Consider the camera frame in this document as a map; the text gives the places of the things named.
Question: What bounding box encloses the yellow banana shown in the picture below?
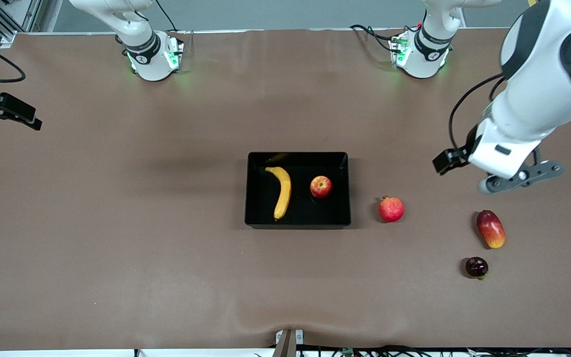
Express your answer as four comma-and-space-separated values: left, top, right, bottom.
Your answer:
265, 166, 292, 222

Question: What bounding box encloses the red pomegranate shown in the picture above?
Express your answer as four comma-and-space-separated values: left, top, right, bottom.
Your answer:
378, 195, 405, 223

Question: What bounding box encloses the black plastic box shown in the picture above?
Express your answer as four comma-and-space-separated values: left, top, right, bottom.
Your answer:
244, 152, 352, 230

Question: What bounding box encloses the red yellow mango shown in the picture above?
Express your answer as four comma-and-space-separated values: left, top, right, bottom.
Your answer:
476, 210, 506, 249

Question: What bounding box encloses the aluminium frame profile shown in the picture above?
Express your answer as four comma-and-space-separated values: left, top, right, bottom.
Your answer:
0, 0, 63, 43

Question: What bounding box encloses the dark purple round fruit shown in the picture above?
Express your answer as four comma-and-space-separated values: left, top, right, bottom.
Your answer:
465, 256, 489, 280

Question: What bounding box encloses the red yellow apple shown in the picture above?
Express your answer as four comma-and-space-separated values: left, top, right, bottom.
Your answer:
310, 176, 333, 199

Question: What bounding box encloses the brown table cover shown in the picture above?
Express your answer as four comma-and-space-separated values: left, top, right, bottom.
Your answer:
0, 27, 571, 351

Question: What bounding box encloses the black arm base cable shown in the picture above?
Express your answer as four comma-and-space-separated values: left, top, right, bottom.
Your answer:
349, 22, 417, 53
154, 0, 178, 33

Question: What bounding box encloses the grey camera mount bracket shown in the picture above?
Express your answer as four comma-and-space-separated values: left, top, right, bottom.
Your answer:
274, 329, 305, 357

